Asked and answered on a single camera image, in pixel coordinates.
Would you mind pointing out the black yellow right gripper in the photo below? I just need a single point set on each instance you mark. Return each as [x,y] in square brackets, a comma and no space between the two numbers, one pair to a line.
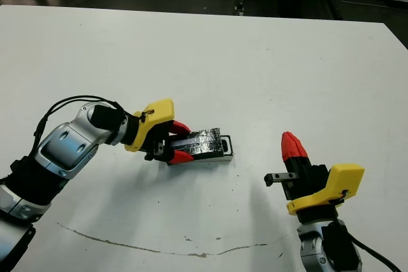
[315,189]

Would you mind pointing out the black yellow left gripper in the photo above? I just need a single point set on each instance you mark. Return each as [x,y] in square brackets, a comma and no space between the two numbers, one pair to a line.
[153,116]

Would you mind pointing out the black box lid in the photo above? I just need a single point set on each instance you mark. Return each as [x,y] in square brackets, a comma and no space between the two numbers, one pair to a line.
[207,141]

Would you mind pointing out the white box base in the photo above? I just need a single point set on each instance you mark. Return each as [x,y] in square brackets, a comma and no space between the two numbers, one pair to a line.
[228,157]

